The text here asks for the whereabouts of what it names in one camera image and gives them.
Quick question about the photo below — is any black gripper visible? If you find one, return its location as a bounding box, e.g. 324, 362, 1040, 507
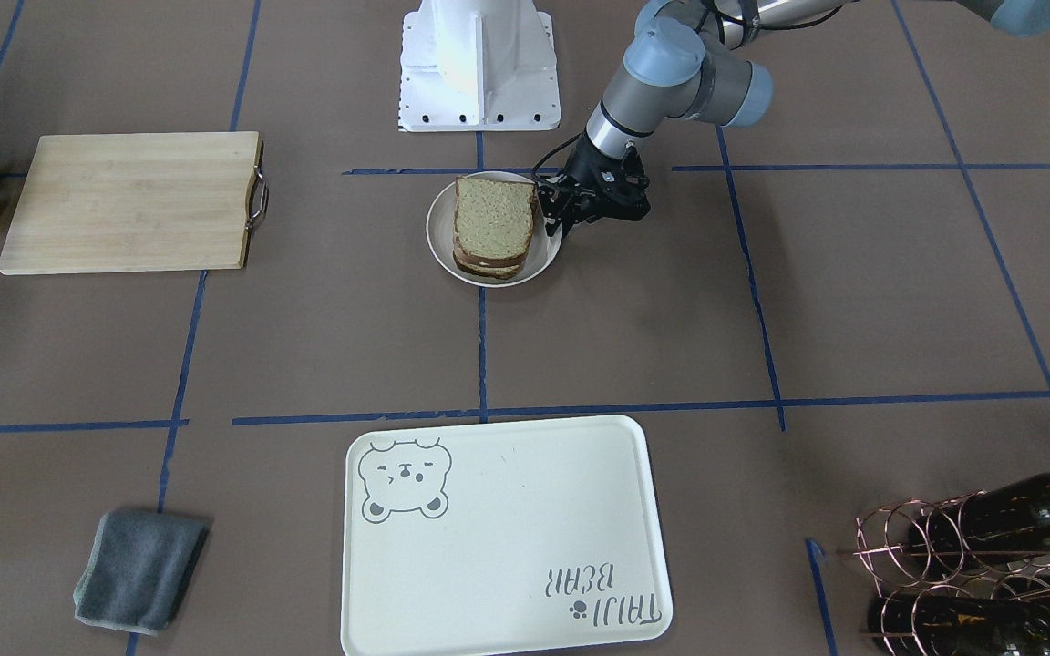
534, 133, 651, 238

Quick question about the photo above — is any bread slice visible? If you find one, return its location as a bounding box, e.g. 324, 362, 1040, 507
454, 176, 537, 267
452, 245, 528, 280

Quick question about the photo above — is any white round plate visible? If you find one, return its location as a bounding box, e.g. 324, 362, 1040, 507
426, 171, 562, 287

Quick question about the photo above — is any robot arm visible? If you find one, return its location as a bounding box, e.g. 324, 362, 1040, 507
534, 1, 842, 236

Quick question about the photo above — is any cream bear tray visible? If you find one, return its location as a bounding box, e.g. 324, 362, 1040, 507
339, 415, 674, 655

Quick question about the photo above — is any bamboo cutting board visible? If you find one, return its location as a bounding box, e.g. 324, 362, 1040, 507
0, 130, 268, 275

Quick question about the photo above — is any grey folded cloth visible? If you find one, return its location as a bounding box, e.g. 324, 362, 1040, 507
72, 509, 209, 636

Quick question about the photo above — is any dark wine bottle lower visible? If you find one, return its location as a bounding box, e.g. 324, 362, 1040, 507
866, 593, 1050, 655

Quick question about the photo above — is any dark wine bottle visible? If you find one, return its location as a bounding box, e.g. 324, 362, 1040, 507
907, 473, 1050, 576
866, 593, 1050, 655

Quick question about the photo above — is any dark wine bottle upper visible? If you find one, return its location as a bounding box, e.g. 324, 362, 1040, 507
907, 473, 1050, 576

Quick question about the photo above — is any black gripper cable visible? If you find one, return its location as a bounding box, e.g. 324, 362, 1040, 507
531, 133, 584, 183

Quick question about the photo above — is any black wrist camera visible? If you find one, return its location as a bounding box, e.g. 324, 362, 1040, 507
612, 142, 650, 208

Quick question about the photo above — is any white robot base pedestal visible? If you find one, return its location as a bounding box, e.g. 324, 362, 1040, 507
397, 1, 561, 133

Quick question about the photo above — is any copper wire bottle rack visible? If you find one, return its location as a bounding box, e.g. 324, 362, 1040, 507
853, 474, 1050, 655

